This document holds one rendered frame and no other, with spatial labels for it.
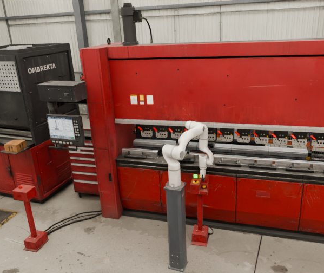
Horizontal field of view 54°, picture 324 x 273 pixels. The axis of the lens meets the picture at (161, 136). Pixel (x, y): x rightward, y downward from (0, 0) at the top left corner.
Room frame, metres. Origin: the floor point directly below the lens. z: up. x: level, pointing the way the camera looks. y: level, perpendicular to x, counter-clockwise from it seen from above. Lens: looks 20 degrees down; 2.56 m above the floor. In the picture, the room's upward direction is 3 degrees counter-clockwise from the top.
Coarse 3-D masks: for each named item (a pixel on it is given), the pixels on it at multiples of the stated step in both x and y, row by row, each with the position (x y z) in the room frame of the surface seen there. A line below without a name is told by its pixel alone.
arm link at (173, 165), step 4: (168, 144) 2.91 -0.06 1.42; (164, 148) 2.86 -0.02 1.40; (168, 148) 2.83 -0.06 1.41; (164, 152) 2.84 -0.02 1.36; (168, 152) 2.81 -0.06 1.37; (164, 156) 2.85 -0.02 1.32; (168, 156) 2.83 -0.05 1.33; (168, 160) 2.83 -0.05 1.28; (172, 160) 2.84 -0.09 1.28; (176, 160) 2.86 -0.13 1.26; (168, 164) 2.82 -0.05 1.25; (172, 164) 2.80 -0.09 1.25; (176, 164) 2.80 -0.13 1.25; (168, 168) 2.83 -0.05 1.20; (172, 168) 2.79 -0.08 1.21; (176, 168) 2.79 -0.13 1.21
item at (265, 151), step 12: (144, 144) 4.14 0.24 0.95; (156, 144) 4.09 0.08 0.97; (192, 144) 3.97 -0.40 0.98; (216, 144) 3.92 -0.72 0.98; (228, 144) 3.89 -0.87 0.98; (252, 156) 3.70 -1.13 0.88; (264, 156) 3.64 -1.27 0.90; (276, 156) 3.60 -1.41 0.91; (288, 156) 3.55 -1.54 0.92; (300, 156) 3.51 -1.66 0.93
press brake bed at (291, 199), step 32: (128, 192) 3.82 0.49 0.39; (160, 192) 3.69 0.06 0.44; (224, 192) 3.42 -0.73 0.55; (288, 192) 3.19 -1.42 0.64; (320, 192) 3.09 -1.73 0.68; (192, 224) 3.55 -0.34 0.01; (224, 224) 3.47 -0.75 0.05; (256, 224) 3.33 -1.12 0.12; (288, 224) 3.20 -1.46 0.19; (320, 224) 3.09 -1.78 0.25
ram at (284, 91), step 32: (128, 64) 3.89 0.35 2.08; (160, 64) 3.76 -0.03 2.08; (192, 64) 3.64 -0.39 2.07; (224, 64) 3.53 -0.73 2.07; (256, 64) 3.43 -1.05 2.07; (288, 64) 3.33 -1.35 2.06; (320, 64) 3.23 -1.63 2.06; (128, 96) 3.90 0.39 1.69; (160, 96) 3.77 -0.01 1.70; (192, 96) 3.65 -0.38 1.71; (224, 96) 3.53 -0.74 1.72; (256, 96) 3.42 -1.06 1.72; (288, 96) 3.32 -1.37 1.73; (320, 96) 3.22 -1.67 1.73; (256, 128) 3.41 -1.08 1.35; (288, 128) 3.31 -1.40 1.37
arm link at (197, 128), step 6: (192, 126) 3.07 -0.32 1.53; (198, 126) 3.02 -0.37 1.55; (204, 126) 3.05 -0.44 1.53; (186, 132) 2.99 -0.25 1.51; (192, 132) 2.99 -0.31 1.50; (198, 132) 3.00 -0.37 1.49; (180, 138) 2.93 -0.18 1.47; (186, 138) 2.93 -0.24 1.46; (180, 144) 2.84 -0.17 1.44; (186, 144) 2.90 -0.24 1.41; (174, 150) 2.78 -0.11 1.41; (180, 150) 2.77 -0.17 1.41; (174, 156) 2.76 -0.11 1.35; (180, 156) 2.75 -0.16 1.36
